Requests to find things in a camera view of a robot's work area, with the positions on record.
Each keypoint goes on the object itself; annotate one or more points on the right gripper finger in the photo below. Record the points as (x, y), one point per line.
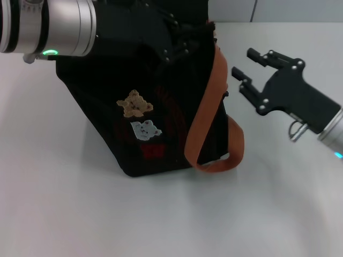
(247, 85)
(270, 59)

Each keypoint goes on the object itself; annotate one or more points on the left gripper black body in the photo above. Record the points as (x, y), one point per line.
(128, 24)

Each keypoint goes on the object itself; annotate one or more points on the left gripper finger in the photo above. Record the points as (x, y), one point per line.
(185, 26)
(187, 46)

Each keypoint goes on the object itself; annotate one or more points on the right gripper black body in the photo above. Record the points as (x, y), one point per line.
(292, 93)

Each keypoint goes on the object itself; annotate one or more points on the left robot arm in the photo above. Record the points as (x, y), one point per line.
(61, 26)

